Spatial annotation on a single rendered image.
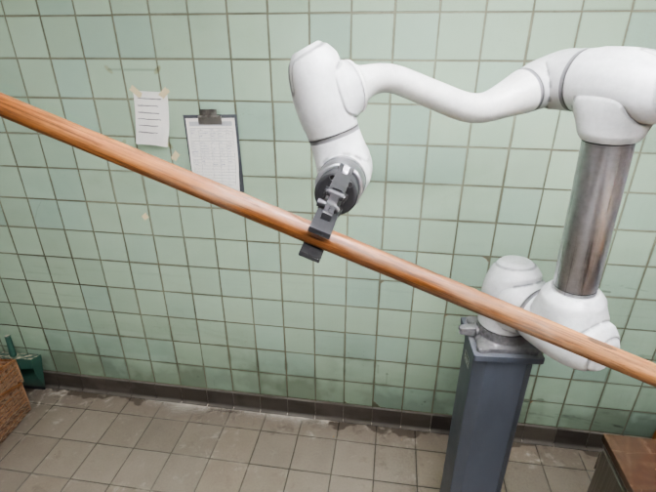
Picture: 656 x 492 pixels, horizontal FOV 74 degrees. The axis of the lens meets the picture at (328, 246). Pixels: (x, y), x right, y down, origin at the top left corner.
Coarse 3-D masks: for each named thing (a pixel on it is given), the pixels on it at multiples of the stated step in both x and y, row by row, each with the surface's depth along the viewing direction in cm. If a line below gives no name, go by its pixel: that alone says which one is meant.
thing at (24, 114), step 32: (0, 96) 57; (32, 128) 58; (64, 128) 57; (128, 160) 57; (160, 160) 58; (192, 192) 58; (224, 192) 57; (288, 224) 58; (352, 256) 58; (384, 256) 58; (448, 288) 58; (512, 320) 59; (544, 320) 59; (576, 352) 59; (608, 352) 59
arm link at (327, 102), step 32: (320, 64) 76; (352, 64) 80; (384, 64) 84; (320, 96) 78; (352, 96) 80; (416, 96) 88; (448, 96) 90; (480, 96) 93; (512, 96) 94; (320, 128) 80
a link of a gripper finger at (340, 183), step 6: (342, 168) 68; (336, 174) 66; (342, 174) 67; (348, 174) 67; (336, 180) 64; (342, 180) 65; (348, 180) 66; (330, 186) 62; (336, 186) 62; (342, 186) 63; (330, 192) 61; (336, 192) 61; (342, 192) 62; (342, 198) 61
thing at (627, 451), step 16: (608, 448) 152; (624, 448) 150; (640, 448) 150; (608, 464) 152; (624, 464) 145; (640, 464) 145; (592, 480) 163; (608, 480) 152; (624, 480) 141; (640, 480) 139
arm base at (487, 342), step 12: (468, 324) 139; (480, 324) 135; (480, 336) 135; (492, 336) 132; (504, 336) 130; (480, 348) 131; (492, 348) 131; (504, 348) 131; (516, 348) 130; (528, 348) 130
